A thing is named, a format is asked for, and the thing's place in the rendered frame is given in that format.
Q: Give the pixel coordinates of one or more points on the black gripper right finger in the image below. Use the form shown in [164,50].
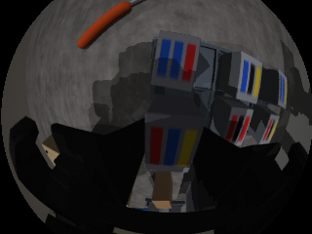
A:
[218,164]

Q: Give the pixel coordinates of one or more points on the grey flat panel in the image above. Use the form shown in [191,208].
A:
[300,121]

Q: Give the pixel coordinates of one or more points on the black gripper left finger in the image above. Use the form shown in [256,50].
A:
[117,155]

